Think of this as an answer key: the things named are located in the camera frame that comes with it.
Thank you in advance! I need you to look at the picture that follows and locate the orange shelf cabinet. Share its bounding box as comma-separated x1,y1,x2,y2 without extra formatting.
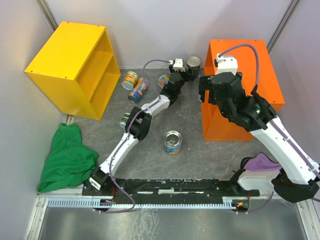
201,39,285,141

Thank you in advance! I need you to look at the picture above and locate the blue can pull tab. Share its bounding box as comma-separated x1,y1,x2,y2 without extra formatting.
164,130,182,156

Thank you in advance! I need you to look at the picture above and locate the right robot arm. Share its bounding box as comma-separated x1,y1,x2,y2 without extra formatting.
198,72,320,203

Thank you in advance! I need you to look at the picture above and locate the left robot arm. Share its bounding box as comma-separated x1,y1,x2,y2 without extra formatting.
89,65,200,195

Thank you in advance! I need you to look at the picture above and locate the tall orange blue can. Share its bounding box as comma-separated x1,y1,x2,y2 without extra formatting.
158,74,169,89

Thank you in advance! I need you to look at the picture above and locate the tall blue red can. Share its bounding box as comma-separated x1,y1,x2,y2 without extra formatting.
128,78,149,104

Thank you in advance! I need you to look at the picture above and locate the orange label can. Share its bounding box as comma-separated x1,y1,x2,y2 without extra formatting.
121,71,139,91

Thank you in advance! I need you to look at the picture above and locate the purple cloth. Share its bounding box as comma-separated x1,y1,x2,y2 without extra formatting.
244,152,282,172

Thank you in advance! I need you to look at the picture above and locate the green label can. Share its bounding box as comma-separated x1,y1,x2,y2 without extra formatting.
119,112,130,129

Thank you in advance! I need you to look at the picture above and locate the yellow shelf cabinet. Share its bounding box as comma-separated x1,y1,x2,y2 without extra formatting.
24,21,121,121

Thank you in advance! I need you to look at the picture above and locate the green cloth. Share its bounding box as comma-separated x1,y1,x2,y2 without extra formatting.
37,123,100,193

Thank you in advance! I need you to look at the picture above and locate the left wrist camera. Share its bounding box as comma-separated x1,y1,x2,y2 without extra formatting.
169,58,186,72

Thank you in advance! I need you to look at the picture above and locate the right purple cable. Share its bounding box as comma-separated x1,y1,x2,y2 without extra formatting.
217,43,320,215

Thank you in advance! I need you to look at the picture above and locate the blue cable duct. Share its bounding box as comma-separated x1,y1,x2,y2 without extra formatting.
46,197,237,209

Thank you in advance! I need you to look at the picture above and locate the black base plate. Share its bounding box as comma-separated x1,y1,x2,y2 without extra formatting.
81,177,260,203

